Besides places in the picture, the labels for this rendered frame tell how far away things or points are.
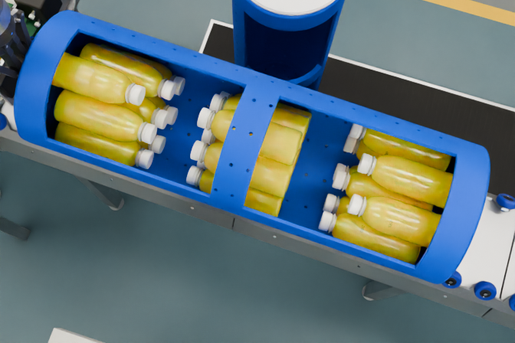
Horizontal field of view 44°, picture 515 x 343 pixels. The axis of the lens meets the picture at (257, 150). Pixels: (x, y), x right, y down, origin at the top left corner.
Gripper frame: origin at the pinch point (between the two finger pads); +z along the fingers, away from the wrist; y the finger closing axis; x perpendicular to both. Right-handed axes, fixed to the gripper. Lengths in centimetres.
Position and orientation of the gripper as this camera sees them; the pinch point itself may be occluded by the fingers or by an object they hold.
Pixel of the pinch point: (26, 68)
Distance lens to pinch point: 132.3
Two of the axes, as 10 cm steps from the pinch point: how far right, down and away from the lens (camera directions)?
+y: -3.3, 9.1, -2.7
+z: -0.2, 2.8, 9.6
